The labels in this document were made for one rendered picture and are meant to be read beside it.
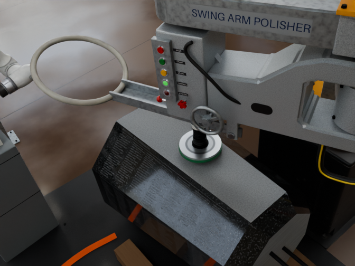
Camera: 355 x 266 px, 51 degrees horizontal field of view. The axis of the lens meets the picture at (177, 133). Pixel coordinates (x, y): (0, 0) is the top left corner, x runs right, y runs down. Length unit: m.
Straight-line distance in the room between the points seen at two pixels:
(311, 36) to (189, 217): 1.00
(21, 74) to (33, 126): 1.41
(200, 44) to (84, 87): 2.72
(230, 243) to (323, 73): 0.83
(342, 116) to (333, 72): 0.20
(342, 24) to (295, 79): 0.26
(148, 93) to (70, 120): 1.80
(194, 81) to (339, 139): 0.58
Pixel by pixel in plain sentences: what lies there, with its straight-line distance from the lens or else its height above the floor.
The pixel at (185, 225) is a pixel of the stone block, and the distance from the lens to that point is 1.82.
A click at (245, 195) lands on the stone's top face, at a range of 1.73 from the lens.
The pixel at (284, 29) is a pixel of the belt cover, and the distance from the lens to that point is 1.23.
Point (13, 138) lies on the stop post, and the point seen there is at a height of 0.01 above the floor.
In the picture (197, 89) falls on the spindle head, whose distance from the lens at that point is 1.50.
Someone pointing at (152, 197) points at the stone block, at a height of 0.66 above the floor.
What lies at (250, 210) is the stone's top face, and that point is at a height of 0.80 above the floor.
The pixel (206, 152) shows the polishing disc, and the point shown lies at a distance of 1.83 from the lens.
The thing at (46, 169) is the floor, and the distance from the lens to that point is 3.23.
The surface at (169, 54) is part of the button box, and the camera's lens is 1.44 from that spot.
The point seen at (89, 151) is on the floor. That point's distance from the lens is 3.23.
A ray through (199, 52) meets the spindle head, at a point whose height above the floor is 1.46.
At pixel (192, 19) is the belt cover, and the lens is 1.34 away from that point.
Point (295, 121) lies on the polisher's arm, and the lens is 1.44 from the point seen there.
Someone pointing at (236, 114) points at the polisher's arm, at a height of 1.20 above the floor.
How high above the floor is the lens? 2.18
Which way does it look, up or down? 43 degrees down
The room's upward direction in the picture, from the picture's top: 7 degrees counter-clockwise
